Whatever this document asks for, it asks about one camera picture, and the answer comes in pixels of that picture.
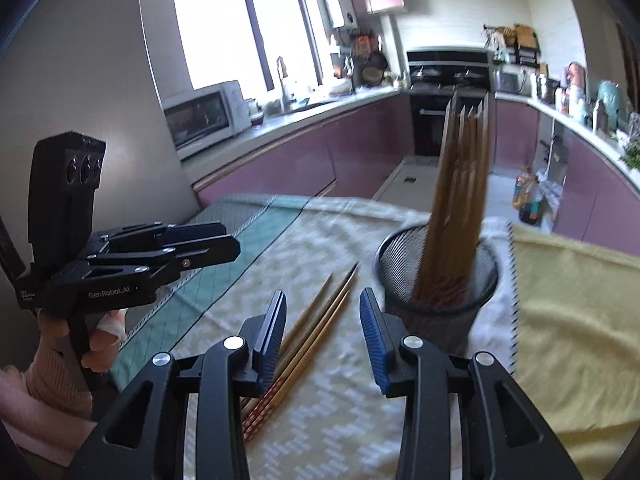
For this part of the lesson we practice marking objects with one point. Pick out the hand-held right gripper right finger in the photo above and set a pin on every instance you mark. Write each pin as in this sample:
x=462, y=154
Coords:
x=372, y=345

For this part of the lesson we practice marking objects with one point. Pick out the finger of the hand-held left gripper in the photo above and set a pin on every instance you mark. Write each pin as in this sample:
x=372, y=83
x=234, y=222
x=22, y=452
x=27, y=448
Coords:
x=210, y=252
x=200, y=232

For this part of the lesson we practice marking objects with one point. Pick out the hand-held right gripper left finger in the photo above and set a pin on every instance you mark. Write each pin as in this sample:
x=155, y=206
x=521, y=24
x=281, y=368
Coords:
x=272, y=340

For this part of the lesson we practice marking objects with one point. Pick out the black mesh holder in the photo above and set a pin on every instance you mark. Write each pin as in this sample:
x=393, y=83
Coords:
x=450, y=320

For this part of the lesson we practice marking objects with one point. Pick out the bundle of wooden chopsticks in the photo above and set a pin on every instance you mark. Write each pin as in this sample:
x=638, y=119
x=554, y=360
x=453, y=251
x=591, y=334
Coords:
x=460, y=185

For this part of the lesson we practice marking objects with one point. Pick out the person's left forearm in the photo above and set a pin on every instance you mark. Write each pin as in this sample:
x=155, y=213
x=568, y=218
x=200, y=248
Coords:
x=40, y=400

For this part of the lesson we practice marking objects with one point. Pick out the person's left hand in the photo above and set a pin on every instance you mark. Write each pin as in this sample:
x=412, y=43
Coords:
x=97, y=345

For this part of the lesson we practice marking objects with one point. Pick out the patchwork patterned tablecloth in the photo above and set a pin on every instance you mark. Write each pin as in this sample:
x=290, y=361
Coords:
x=350, y=435

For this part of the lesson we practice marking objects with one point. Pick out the grey refrigerator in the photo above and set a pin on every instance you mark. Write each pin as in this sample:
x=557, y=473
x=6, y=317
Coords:
x=100, y=85

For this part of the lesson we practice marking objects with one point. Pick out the white microwave oven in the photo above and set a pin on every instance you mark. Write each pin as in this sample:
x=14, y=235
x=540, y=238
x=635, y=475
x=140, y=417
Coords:
x=200, y=115

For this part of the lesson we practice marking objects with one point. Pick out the pink base cabinets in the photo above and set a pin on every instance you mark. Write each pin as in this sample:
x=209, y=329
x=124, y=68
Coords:
x=300, y=155
x=590, y=185

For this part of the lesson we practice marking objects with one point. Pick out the steel sink faucet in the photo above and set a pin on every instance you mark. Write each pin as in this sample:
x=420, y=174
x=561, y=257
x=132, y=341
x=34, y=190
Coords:
x=284, y=90

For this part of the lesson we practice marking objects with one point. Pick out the kitchen sink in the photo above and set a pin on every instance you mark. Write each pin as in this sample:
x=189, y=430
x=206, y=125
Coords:
x=312, y=105

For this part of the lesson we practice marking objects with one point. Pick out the kitchen window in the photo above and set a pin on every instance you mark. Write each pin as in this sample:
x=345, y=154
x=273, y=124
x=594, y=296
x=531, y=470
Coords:
x=215, y=25

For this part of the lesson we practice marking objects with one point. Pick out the yellow cooking oil bottle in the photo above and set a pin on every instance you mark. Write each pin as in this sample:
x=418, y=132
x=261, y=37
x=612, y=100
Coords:
x=522, y=190

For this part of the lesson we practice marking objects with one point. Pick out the black integrated stove oven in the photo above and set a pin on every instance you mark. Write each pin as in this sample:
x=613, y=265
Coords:
x=425, y=125

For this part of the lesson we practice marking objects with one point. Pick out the clear plastic floor bag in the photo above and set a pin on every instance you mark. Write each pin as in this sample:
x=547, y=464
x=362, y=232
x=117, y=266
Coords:
x=552, y=190

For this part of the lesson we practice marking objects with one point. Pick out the hanging black frying pan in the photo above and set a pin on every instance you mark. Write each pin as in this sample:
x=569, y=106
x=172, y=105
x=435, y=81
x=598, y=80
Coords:
x=376, y=61

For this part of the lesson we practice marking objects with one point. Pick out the white water heater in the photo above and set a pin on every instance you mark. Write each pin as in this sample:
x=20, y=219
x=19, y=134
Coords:
x=337, y=5

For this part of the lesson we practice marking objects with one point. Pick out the black lidded wok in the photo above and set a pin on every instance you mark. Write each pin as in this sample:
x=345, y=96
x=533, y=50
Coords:
x=425, y=73
x=467, y=76

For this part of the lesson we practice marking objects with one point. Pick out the silver countertop appliance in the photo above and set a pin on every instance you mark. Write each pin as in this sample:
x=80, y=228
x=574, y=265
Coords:
x=512, y=82

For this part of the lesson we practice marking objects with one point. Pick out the stainless steel pot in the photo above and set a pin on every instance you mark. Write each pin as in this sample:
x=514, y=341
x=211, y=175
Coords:
x=547, y=87

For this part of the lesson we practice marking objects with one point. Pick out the steel thermos bottle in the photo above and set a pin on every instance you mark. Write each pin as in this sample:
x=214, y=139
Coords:
x=598, y=117

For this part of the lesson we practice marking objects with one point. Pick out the green leafy vegetables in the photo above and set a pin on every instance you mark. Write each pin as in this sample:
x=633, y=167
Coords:
x=632, y=157

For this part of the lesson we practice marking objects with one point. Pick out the pink electric kettle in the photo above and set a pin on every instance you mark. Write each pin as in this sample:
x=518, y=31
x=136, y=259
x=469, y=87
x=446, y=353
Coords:
x=576, y=75

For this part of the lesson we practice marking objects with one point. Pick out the mint green air fryer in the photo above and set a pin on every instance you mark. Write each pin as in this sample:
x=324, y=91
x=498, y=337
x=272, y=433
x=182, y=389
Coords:
x=614, y=102

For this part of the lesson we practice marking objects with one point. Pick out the wooden cutting board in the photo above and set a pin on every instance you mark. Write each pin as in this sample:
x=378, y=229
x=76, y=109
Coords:
x=525, y=35

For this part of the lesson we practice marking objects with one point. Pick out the black wall shelf rack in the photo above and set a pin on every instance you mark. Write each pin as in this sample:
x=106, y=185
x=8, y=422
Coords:
x=525, y=55

